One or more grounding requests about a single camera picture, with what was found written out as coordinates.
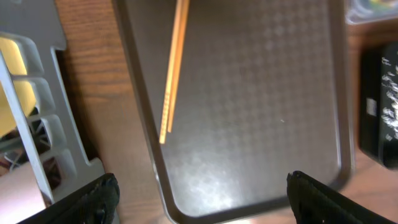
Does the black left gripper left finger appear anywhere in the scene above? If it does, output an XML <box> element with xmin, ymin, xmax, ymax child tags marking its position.
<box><xmin>20</xmin><ymin>173</ymin><xmax>120</xmax><ymax>224</ymax></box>

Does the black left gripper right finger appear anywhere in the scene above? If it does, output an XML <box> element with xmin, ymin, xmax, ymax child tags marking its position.
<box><xmin>287</xmin><ymin>171</ymin><xmax>393</xmax><ymax>224</ymax></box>

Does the clear plastic waste bin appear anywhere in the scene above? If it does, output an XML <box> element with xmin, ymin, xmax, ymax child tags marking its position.
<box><xmin>345</xmin><ymin>0</ymin><xmax>397</xmax><ymax>25</ymax></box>

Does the grey plastic dish rack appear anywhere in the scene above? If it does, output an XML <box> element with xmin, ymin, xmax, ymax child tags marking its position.
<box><xmin>1</xmin><ymin>1</ymin><xmax>104</xmax><ymax>203</ymax></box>

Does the wooden chopstick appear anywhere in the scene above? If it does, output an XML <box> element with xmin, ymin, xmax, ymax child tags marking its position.
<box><xmin>167</xmin><ymin>0</ymin><xmax>190</xmax><ymax>133</ymax></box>
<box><xmin>159</xmin><ymin>0</ymin><xmax>183</xmax><ymax>144</ymax></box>

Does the black food waste tray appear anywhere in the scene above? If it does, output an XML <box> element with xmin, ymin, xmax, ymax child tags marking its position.
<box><xmin>359</xmin><ymin>42</ymin><xmax>397</xmax><ymax>170</ymax></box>

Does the pile of leftover rice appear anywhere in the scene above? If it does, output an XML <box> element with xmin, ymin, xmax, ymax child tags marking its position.
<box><xmin>381</xmin><ymin>57</ymin><xmax>397</xmax><ymax>141</ymax></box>

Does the dark brown serving tray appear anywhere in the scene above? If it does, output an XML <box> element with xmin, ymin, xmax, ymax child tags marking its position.
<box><xmin>114</xmin><ymin>0</ymin><xmax>354</xmax><ymax>223</ymax></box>

